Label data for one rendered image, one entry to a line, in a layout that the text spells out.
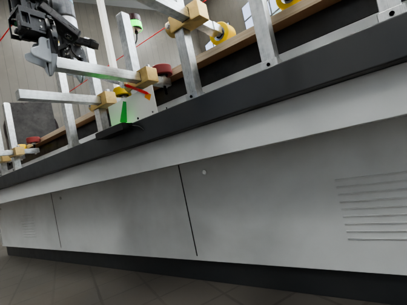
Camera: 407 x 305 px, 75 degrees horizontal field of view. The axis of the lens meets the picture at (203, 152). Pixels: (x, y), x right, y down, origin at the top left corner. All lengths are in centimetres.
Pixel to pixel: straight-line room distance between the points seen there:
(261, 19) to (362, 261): 73
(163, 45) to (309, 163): 899
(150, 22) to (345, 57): 944
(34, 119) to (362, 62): 663
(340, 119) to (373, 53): 14
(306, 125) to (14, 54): 843
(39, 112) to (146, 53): 399
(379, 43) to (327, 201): 47
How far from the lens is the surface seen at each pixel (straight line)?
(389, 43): 63
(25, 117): 688
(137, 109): 98
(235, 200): 102
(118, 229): 159
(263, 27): 73
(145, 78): 95
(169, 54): 961
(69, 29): 87
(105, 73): 89
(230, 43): 96
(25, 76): 853
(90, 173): 131
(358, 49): 63
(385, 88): 66
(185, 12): 86
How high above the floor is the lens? 51
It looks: 2 degrees up
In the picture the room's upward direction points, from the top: 12 degrees counter-clockwise
